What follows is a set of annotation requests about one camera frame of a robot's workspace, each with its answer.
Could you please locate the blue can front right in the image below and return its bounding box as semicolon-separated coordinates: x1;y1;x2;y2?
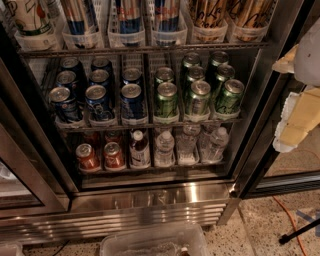
120;84;145;119

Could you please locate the red bull can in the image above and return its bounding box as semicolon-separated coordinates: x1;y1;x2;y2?
154;0;180;32
60;0;99;35
115;0;141;34

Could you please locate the brown drink bottle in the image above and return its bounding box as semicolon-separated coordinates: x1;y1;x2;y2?
129;130;151;168

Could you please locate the black stand leg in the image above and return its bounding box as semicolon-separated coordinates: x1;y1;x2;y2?
279;218;320;245

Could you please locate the orange cable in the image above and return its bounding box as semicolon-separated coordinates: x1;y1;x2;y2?
272;195;308;256

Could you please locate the gold can right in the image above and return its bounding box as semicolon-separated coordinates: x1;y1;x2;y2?
227;0;273;28

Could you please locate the green can front middle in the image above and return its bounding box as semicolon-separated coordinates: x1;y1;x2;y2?
185;80;211;116

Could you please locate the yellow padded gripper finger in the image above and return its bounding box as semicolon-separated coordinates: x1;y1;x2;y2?
273;88;320;153
272;45;298;74

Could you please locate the blue can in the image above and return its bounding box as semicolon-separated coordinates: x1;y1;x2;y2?
120;84;145;119
49;86;82;123
85;85;114;121

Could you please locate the water bottle middle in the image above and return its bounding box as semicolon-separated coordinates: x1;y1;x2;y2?
177;125;201;165

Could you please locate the gold can left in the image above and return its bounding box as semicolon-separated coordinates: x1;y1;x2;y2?
188;0;227;29

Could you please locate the stainless steel fridge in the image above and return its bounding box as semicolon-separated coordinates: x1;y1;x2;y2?
0;0;314;246

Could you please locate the clear plastic bin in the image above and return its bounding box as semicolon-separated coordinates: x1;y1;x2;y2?
99;223;210;256

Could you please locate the open fridge door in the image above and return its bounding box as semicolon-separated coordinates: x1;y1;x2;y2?
235;0;320;199

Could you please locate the white patterned tall can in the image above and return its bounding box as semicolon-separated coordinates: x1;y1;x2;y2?
3;0;53;36

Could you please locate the water bottle left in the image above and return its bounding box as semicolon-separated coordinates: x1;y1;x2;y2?
155;131;174;167

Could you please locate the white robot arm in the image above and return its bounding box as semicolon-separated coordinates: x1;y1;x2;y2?
272;18;320;153

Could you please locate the water bottle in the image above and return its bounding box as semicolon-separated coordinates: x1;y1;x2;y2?
155;131;174;167
201;127;229;163
177;125;201;165

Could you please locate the green can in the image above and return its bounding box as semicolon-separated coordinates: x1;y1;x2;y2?
215;79;244;115
155;82;178;118
185;80;211;116

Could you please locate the gold can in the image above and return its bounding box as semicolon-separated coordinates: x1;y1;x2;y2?
188;0;227;29
227;0;273;28

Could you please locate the green can front right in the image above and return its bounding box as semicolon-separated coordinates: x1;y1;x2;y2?
215;79;244;115

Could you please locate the water bottle right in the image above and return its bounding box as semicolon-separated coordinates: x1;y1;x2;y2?
201;127;229;163

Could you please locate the green can front left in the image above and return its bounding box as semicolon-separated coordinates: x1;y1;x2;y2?
155;82;178;118

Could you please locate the blue can front left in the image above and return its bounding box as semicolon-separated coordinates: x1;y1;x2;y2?
49;86;82;123

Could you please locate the blue can front middle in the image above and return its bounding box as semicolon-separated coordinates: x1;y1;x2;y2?
85;85;114;121

